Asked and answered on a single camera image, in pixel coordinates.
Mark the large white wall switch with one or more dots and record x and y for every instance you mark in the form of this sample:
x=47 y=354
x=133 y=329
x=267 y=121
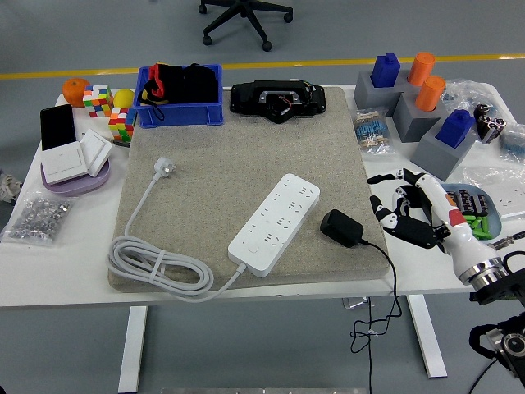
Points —
x=63 y=162

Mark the blue plastic bin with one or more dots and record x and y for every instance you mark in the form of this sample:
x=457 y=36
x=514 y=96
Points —
x=180 y=115

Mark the yellow lemon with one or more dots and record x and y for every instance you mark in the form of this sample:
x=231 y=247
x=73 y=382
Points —
x=124 y=98

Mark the colourful puzzle cube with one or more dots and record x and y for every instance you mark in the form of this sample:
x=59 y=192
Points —
x=121 y=123
x=97 y=100

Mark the small white wall switch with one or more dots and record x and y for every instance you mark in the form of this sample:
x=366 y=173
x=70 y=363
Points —
x=96 y=149

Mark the metal bracket under table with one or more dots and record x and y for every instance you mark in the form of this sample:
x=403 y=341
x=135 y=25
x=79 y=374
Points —
x=353 y=303

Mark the blue square peg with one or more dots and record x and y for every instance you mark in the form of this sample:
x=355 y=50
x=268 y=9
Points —
x=385 y=71
x=453 y=129

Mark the crumpled clear plastic bag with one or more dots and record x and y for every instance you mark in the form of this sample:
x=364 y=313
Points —
x=463 y=92

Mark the bagged white socket panel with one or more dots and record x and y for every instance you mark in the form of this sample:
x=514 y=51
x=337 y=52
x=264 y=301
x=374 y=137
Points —
x=508 y=205

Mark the bag of metal nuts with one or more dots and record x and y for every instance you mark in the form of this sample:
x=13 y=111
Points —
x=37 y=213

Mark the purple tray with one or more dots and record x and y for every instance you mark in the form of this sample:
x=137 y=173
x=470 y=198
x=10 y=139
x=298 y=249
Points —
x=74 y=186

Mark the black cylinder capacitor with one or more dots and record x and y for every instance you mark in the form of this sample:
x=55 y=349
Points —
x=480 y=117
x=488 y=129
x=499 y=125

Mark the orange cylinder peg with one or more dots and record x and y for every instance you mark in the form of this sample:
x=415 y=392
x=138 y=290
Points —
x=430 y=94
x=420 y=70

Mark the pile of green cylinders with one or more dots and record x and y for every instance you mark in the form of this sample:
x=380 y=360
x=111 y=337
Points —
x=480 y=227

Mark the bag of striped resistors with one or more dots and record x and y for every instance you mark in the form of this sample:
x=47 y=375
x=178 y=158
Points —
x=371 y=131

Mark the grey-brown mat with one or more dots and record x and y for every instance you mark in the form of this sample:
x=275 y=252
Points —
x=229 y=156

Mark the black plug adapter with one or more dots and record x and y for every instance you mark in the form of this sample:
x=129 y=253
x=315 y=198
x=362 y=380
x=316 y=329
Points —
x=340 y=227

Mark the black office chair base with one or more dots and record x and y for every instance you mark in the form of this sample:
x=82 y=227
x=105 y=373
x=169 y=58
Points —
x=246 y=10

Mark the black smartphone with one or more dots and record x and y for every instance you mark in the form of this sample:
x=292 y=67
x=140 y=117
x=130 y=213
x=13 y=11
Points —
x=57 y=127

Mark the light blue plate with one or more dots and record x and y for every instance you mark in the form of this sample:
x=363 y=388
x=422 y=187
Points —
x=494 y=221

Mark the long grey block holder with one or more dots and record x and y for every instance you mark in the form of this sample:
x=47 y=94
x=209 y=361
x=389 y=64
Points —
x=365 y=92

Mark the white table leg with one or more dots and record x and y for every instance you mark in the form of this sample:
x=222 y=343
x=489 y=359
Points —
x=428 y=340
x=133 y=349

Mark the black device housing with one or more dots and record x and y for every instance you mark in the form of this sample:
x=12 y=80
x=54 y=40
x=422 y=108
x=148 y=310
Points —
x=246 y=100

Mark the orange fruit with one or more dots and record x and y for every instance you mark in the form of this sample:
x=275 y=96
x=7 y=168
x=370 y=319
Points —
x=74 y=92

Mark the square grey block holder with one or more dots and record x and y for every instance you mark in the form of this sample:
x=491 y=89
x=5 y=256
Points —
x=410 y=121

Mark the bag of blue resistors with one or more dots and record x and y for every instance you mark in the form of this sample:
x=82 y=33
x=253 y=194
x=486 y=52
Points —
x=514 y=141

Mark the pile of black capacitors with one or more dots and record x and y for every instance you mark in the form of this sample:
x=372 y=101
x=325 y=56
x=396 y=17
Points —
x=471 y=203

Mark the tall grey block holder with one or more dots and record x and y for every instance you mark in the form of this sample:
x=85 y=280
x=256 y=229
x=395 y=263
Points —
x=430 y=156

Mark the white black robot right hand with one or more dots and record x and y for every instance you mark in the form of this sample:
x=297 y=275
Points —
x=451 y=221

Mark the white power strip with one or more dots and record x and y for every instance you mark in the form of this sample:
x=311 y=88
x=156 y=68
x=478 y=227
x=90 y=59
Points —
x=275 y=221

